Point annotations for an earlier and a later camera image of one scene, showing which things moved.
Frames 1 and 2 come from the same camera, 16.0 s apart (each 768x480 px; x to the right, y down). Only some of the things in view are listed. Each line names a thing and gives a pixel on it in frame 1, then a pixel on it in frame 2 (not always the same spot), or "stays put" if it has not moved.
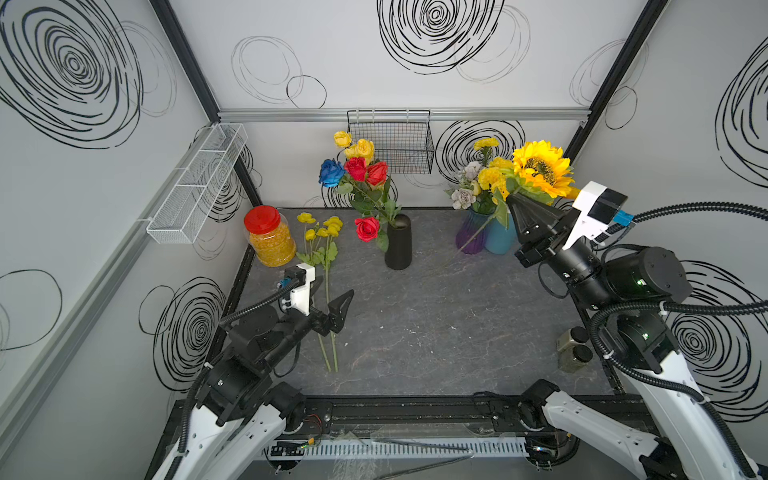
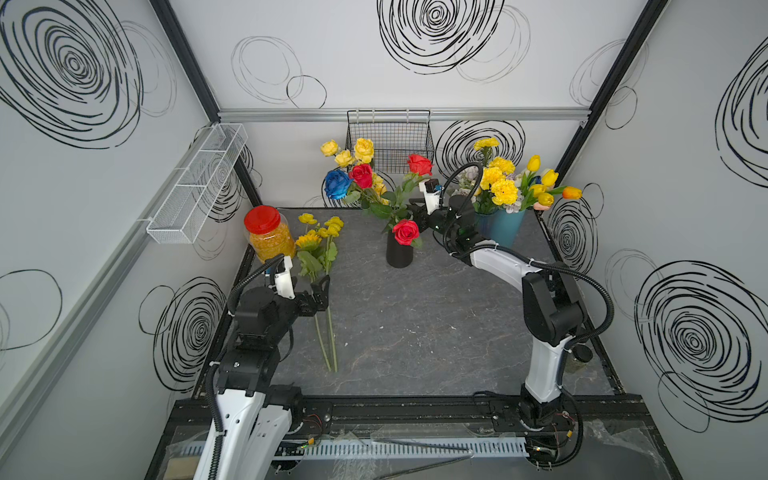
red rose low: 367,228 to 405,232
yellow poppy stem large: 331,229 stays put
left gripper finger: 338,309 to 320,293
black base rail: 415,415 stays put
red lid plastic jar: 270,236 stays put
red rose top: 375,173 to 361,175
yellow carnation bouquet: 485,186 stays put
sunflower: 545,173 to 309,256
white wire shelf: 187,208 stays put
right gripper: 536,224 to 421,218
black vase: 399,253 stays put
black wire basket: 401,138 stays put
